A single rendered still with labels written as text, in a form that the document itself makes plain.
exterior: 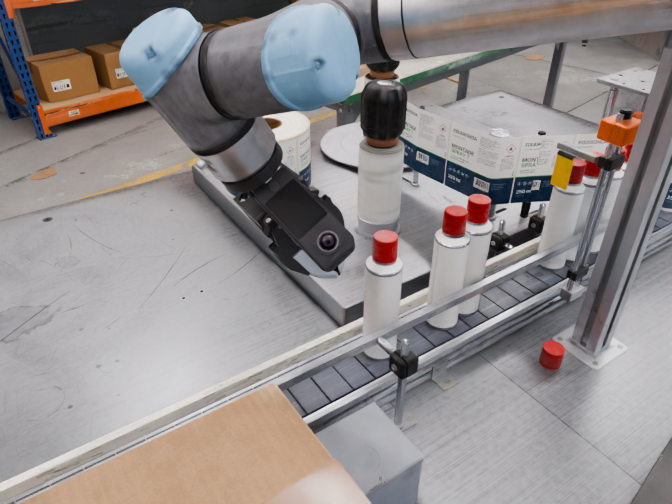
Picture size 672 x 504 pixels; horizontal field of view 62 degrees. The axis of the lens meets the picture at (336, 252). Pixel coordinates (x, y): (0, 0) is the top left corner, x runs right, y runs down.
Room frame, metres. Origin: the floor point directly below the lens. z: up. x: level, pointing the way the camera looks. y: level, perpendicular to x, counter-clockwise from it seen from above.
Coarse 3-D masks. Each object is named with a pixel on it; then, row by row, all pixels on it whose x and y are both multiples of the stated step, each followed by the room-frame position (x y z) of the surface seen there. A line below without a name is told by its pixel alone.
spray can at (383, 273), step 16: (384, 240) 0.61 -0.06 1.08; (384, 256) 0.60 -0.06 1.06; (368, 272) 0.61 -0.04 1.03; (384, 272) 0.60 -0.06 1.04; (400, 272) 0.60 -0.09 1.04; (368, 288) 0.60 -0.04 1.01; (384, 288) 0.59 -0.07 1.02; (400, 288) 0.61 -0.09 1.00; (368, 304) 0.60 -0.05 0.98; (384, 304) 0.59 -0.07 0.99; (368, 320) 0.60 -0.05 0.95; (384, 320) 0.59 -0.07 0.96; (368, 352) 0.60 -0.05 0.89; (384, 352) 0.59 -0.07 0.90
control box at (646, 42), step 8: (656, 32) 0.71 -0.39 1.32; (664, 32) 0.70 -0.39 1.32; (624, 40) 0.81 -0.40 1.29; (632, 40) 0.77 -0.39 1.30; (640, 40) 0.75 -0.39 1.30; (648, 40) 0.73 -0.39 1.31; (656, 40) 0.71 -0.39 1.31; (664, 40) 0.69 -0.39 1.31; (640, 48) 0.74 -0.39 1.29; (648, 48) 0.72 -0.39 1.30; (656, 48) 0.70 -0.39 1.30; (656, 56) 0.70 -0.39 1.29
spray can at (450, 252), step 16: (448, 208) 0.69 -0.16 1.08; (464, 208) 0.69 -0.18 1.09; (448, 224) 0.67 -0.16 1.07; (464, 224) 0.67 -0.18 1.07; (448, 240) 0.67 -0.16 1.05; (464, 240) 0.67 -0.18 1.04; (432, 256) 0.69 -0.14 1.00; (448, 256) 0.66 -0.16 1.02; (464, 256) 0.67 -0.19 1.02; (432, 272) 0.68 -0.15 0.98; (448, 272) 0.66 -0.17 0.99; (464, 272) 0.67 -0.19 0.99; (432, 288) 0.67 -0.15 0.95; (448, 288) 0.66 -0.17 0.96; (432, 320) 0.67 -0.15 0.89; (448, 320) 0.66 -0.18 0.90
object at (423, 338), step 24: (504, 288) 0.77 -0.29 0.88; (528, 288) 0.77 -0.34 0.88; (480, 312) 0.71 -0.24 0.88; (360, 336) 0.65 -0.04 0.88; (408, 336) 0.65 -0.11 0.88; (432, 336) 0.65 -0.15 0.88; (456, 336) 0.65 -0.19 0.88; (312, 360) 0.60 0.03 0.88; (360, 360) 0.60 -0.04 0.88; (312, 384) 0.55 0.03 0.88; (336, 384) 0.55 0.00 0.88; (360, 384) 0.55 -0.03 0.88; (312, 408) 0.51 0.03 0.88
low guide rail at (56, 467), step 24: (504, 264) 0.81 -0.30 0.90; (336, 336) 0.61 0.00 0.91; (288, 360) 0.57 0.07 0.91; (216, 384) 0.52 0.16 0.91; (240, 384) 0.52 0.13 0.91; (168, 408) 0.48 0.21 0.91; (192, 408) 0.48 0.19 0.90; (120, 432) 0.44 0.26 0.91; (144, 432) 0.45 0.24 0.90; (72, 456) 0.41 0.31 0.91; (96, 456) 0.42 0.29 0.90; (24, 480) 0.37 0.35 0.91; (48, 480) 0.39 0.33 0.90
